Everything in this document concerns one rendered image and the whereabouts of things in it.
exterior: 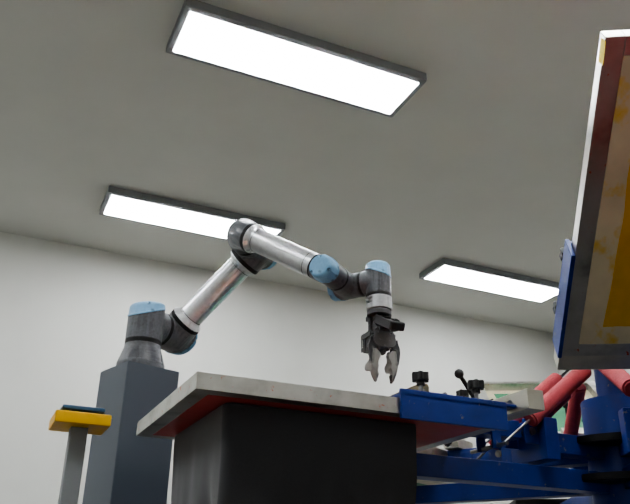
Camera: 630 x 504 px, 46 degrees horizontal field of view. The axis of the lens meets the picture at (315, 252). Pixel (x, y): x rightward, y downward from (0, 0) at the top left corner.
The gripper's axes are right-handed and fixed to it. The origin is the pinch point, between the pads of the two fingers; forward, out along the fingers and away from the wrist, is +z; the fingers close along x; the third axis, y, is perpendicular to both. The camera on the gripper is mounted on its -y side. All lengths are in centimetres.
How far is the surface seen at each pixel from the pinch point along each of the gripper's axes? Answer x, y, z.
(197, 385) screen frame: 61, -29, 16
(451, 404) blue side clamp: -1.0, -30.0, 13.8
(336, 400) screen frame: 28.8, -28.9, 15.9
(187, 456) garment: 52, 7, 25
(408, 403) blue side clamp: 10.9, -30.0, 14.8
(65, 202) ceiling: 73, 309, -190
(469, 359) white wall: -306, 379, -147
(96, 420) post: 75, 6, 18
